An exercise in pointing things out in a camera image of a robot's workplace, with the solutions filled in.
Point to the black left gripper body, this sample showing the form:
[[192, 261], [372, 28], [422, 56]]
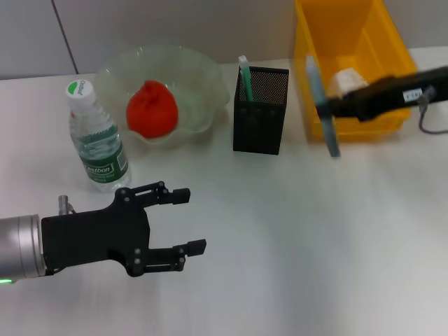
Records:
[[94, 238]]

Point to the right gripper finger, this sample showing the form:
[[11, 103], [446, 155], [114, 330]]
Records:
[[341, 106]]

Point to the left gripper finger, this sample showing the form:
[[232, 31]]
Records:
[[181, 196], [196, 246]]

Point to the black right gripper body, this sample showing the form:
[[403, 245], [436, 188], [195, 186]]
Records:
[[392, 94]]

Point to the white paper ball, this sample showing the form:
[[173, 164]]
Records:
[[344, 82]]

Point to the grey marker pen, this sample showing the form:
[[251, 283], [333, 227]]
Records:
[[330, 136]]

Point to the red soft ball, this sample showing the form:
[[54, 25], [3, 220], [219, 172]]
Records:
[[152, 110]]

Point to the clear green-label water bottle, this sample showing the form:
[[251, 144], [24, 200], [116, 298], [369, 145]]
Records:
[[99, 140]]

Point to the black mesh pen holder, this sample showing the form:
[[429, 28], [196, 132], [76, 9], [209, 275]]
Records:
[[260, 119]]

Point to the green glass fruit bowl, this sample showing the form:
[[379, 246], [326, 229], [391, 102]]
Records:
[[196, 91]]

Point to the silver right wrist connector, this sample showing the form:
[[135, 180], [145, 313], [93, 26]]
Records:
[[426, 98]]

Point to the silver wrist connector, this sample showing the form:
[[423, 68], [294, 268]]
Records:
[[64, 203], [426, 98]]

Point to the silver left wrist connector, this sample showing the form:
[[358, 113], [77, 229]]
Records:
[[64, 203]]

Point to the yellow plastic bin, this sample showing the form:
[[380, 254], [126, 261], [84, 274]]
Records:
[[350, 42]]

